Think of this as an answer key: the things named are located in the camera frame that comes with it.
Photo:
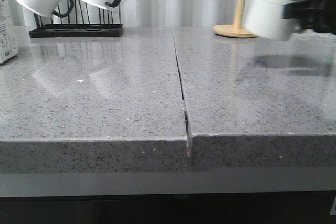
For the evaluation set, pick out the black gripper finger holding cup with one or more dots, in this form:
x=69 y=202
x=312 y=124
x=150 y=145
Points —
x=318 y=15

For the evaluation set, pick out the white HOME cup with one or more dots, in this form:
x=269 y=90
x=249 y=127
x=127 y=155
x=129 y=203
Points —
x=265 y=19

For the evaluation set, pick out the white blue milk carton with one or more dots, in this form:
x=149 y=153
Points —
x=8 y=43

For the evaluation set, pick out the wooden mug tree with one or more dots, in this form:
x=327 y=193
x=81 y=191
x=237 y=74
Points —
x=235 y=30

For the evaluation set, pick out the black wire mug rack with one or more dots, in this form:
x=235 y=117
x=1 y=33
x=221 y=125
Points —
x=85 y=20

